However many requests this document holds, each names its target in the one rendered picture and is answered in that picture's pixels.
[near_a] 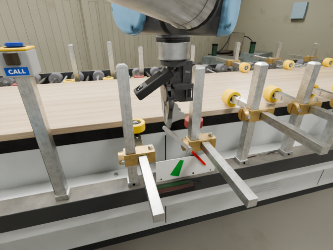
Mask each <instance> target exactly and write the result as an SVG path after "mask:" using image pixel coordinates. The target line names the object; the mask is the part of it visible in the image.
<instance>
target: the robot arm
mask: <svg viewBox="0 0 333 250"><path fill-rule="evenodd" d="M107 1H109V2H111V6H112V14H113V18H114V20H115V23H116V24H117V26H118V28H119V29H120V30H121V31H122V32H123V33H125V34H128V35H132V36H137V35H140V34H156V42H157V58H158V59H160V63H161V65H162V66H167V68H165V67H163V68H162V69H160V70H159V71H158V72H156V73H155V74H154V75H152V76H151V77H150V78H148V79H147V80H146V81H144V82H143V83H142V84H140V85H139V86H137V87H136V88H135V89H134V90H133V91H134V93H135V95H136V97H137V98H138V99H139V100H143V99H144V98H146V97H147V96H148V95H150V94H151V93H152V92H154V91H155V90H156V89H158V88H159V87H160V91H161V102H162V111H163V117H164V122H165V125H166V126H167V128H168V129H170V128H171V124H172V123H173V122H175V121H178V120H180V119H183V118H184V117H185V113H184V112H182V111H181V108H179V107H178V104H177V103H175V102H188V101H193V90H194V83H192V63H193V61H190V60H189V58H190V35H195V36H216V37H219V36H228V35H230V34H231V33H232V32H233V30H234V28H235V26H236V23H237V19H238V15H239V10H240V4H241V0H107ZM191 94H192V97H191Z"/></svg>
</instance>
